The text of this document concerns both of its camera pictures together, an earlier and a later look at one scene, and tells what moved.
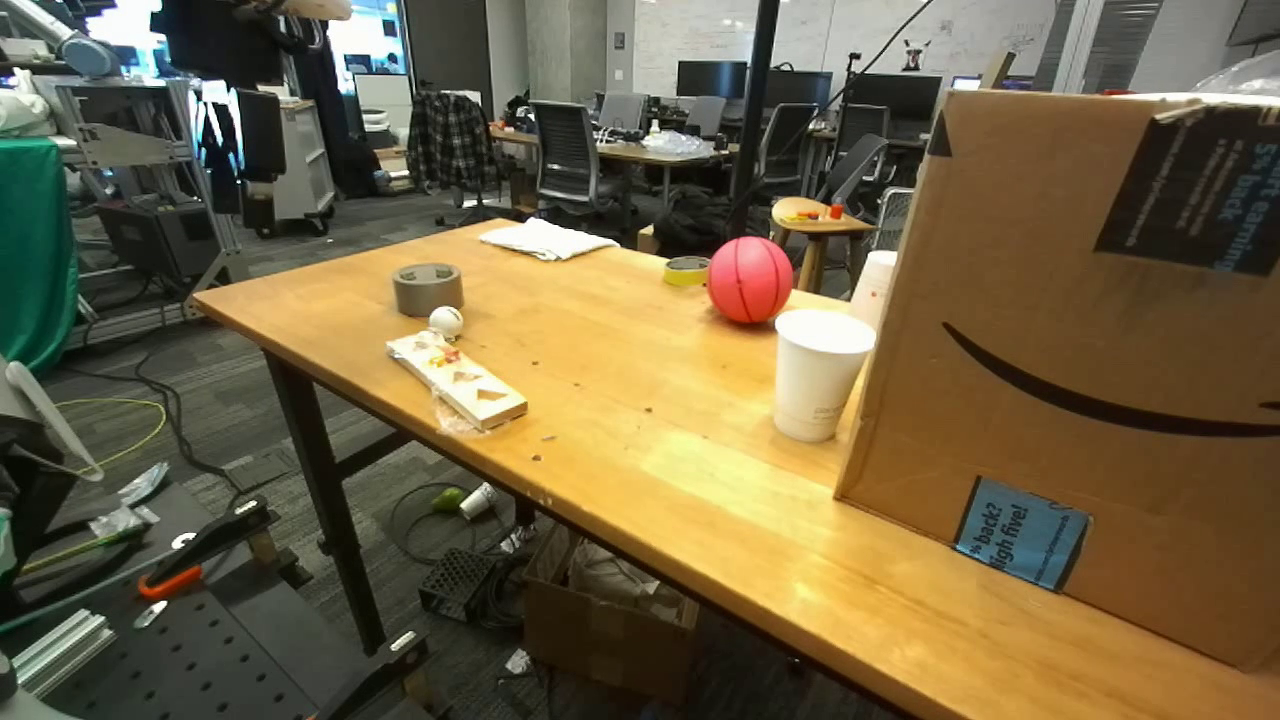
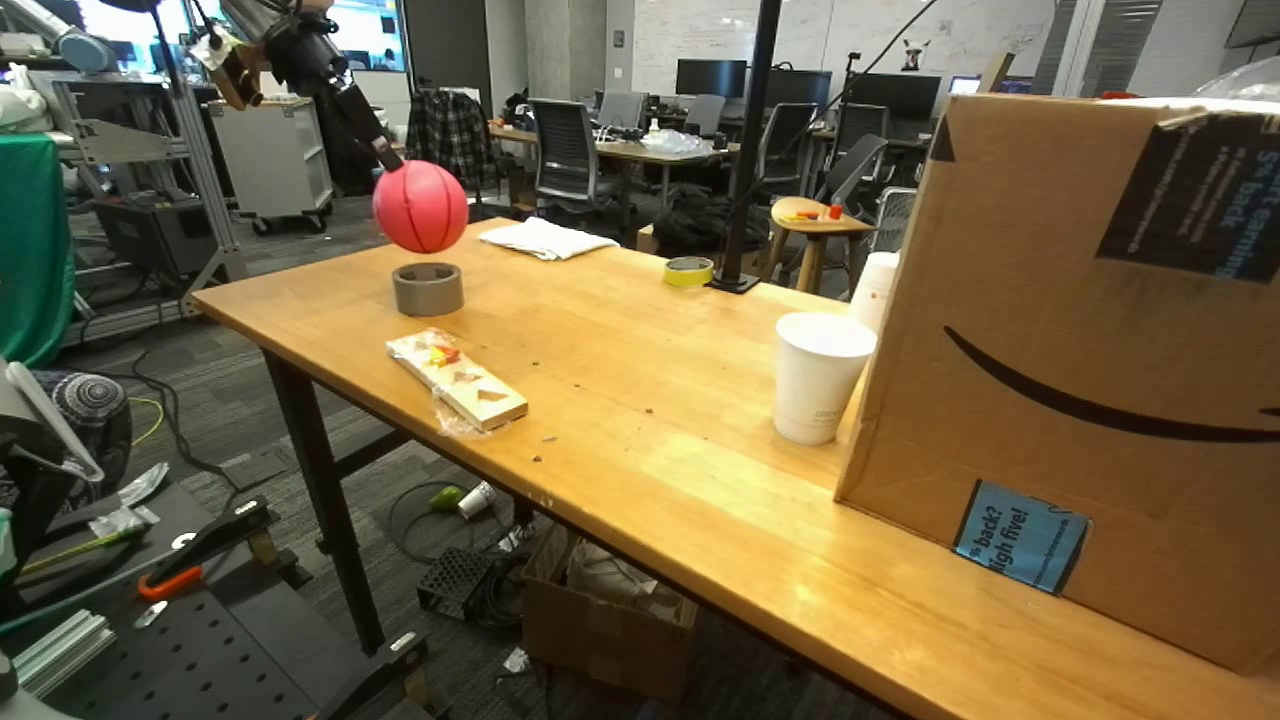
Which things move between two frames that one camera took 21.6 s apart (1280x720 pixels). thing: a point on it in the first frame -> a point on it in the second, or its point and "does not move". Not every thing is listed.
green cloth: [36, 255] does not move
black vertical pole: [756, 117] does not move
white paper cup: [817, 363] does not move
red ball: [750, 278] -> [423, 204]
